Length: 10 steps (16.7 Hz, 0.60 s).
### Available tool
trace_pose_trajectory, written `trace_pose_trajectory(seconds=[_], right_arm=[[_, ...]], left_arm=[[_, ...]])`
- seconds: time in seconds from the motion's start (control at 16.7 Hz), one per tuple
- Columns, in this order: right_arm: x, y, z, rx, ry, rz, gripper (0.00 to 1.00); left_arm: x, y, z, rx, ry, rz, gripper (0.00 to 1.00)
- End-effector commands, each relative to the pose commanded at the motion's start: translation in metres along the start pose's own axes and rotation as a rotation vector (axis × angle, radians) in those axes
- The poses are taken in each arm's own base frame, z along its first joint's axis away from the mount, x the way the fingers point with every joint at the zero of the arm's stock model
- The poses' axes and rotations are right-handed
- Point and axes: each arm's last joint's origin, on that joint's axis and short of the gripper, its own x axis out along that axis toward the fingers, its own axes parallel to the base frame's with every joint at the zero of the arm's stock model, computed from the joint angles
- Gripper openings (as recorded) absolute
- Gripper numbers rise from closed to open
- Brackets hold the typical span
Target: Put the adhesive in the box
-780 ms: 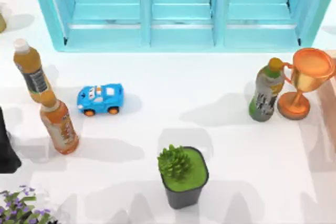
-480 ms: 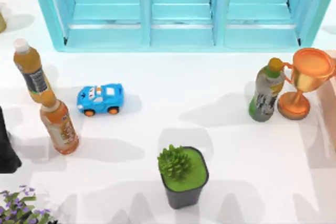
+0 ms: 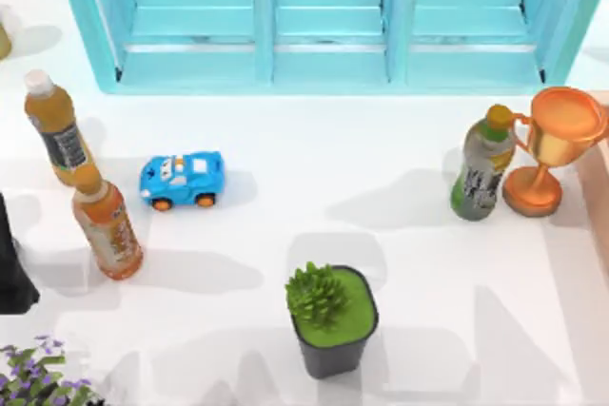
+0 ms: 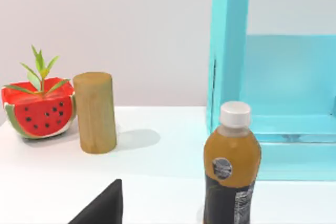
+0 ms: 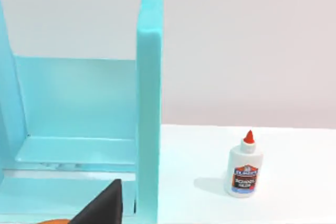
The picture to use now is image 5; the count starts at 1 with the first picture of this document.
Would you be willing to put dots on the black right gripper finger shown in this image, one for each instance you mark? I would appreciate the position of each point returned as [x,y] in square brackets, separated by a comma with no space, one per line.
[107,205]

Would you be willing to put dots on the orange object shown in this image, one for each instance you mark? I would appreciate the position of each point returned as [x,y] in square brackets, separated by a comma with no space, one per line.
[56,221]

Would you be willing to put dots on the light blue rack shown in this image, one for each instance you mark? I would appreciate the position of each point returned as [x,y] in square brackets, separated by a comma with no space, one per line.
[78,108]

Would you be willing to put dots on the white glue bottle red cap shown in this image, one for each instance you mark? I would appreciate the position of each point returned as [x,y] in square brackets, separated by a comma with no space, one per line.
[244,171]

